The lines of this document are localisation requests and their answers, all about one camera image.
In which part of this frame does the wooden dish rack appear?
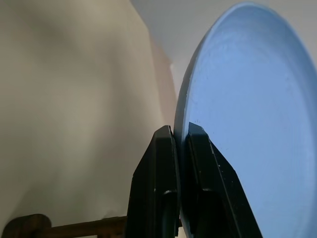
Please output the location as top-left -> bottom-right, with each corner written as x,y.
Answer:
1,213 -> 130,238

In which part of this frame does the blue plate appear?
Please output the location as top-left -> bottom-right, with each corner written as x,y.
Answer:
173,1 -> 317,238

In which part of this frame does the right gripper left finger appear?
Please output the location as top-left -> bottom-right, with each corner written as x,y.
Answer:
125,125 -> 183,238

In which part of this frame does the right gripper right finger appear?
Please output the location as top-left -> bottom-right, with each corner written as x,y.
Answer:
186,121 -> 264,238

